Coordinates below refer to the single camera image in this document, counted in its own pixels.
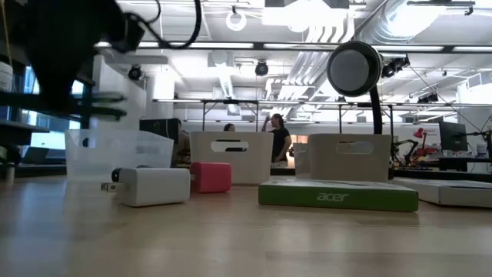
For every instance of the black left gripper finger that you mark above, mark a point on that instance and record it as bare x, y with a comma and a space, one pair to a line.
104, 113
104, 97

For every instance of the white USB wall charger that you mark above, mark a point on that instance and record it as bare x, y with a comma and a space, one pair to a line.
153, 186

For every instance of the pink USB wall charger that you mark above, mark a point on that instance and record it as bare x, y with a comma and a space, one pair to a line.
211, 177

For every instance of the white green acer box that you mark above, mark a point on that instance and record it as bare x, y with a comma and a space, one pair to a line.
292, 198

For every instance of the white product box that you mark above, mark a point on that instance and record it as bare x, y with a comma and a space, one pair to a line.
461, 194

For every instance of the clear plastic bin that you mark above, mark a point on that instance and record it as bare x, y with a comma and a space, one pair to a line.
115, 154

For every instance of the white plastic bin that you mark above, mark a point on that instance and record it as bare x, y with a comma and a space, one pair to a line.
230, 165

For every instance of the grey plastic bin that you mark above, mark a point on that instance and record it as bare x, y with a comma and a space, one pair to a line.
346, 165

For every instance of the person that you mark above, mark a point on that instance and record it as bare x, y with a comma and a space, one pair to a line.
182, 148
280, 142
229, 127

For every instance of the dark grey desk surface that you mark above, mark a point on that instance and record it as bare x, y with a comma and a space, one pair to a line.
19, 132

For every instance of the black desk lamp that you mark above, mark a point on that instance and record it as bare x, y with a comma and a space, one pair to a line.
353, 69

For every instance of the red desk lamp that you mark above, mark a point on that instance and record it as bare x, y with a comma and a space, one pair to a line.
419, 133

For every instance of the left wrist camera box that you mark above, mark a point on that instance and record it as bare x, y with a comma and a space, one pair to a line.
128, 32

